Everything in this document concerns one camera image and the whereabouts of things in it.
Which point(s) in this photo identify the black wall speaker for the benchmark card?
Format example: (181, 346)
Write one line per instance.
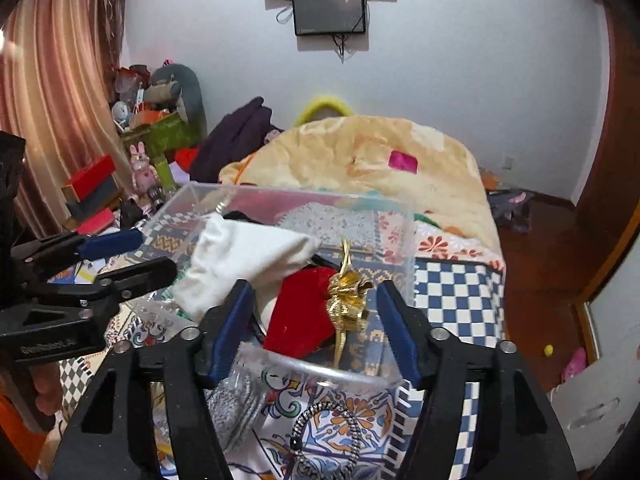
(330, 10)

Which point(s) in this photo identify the pink slipper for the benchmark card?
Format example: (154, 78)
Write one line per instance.
(574, 365)

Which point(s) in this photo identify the red gift box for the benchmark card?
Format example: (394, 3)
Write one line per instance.
(92, 175)

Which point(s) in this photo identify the white panel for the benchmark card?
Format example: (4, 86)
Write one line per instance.
(595, 410)

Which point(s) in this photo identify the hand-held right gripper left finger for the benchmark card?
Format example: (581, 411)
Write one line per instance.
(231, 330)

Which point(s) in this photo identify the white cloth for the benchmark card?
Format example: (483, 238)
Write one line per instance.
(235, 255)

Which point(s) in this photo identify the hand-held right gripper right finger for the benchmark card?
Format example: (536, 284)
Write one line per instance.
(400, 335)

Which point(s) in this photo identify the gold ribbon bow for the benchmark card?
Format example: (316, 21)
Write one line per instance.
(345, 300)

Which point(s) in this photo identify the green box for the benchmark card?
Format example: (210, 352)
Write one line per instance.
(165, 135)

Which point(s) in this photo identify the wall socket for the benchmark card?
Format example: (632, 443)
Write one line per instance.
(508, 163)

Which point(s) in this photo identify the red velvet pouch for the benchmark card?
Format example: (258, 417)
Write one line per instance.
(295, 320)

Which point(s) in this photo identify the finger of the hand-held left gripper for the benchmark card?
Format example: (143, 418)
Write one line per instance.
(112, 243)
(135, 277)

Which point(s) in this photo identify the yellow ball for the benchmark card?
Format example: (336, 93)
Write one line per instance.
(549, 350)

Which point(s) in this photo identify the grey plush toy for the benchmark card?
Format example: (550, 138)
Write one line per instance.
(192, 95)

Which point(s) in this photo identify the dark purple garment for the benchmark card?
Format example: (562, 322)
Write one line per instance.
(230, 140)

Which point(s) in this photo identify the beige printed blanket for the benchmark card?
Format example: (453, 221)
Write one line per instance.
(325, 155)

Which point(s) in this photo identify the patterned bed sheet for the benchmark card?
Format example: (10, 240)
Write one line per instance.
(450, 285)

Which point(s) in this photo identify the striped pink curtain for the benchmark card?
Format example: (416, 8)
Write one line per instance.
(55, 60)

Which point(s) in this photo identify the pink bunny toy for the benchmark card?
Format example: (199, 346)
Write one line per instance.
(142, 170)

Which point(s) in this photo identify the wooden door frame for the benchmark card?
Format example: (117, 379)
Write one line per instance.
(615, 160)

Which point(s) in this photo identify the dark clothes pile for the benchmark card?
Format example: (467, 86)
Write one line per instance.
(510, 210)

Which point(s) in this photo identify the person's left hand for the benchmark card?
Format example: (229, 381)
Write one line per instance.
(47, 387)

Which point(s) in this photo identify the clear plastic box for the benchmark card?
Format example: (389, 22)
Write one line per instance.
(350, 230)

